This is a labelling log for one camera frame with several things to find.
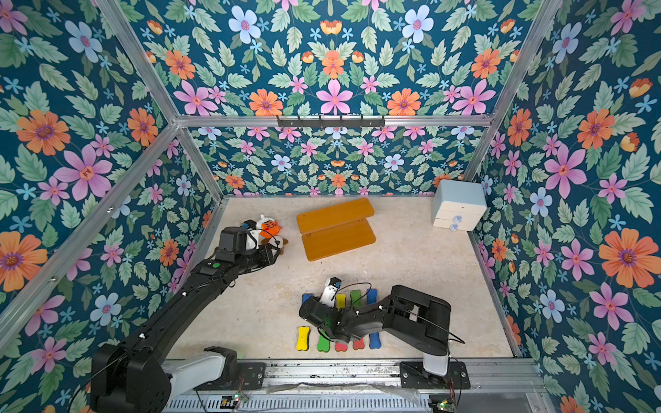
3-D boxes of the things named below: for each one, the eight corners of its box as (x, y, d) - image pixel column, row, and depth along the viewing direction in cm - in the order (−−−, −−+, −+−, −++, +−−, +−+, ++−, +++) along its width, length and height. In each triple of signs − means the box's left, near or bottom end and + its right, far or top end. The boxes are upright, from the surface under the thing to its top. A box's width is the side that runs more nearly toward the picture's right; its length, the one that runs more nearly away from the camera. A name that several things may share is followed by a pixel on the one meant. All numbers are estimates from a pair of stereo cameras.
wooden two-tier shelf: (307, 262, 100) (302, 242, 89) (300, 235, 109) (295, 213, 98) (377, 243, 106) (380, 222, 95) (365, 219, 115) (367, 196, 104)
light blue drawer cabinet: (430, 229, 111) (440, 204, 99) (431, 204, 121) (440, 178, 108) (472, 236, 109) (487, 211, 96) (469, 209, 119) (482, 184, 106)
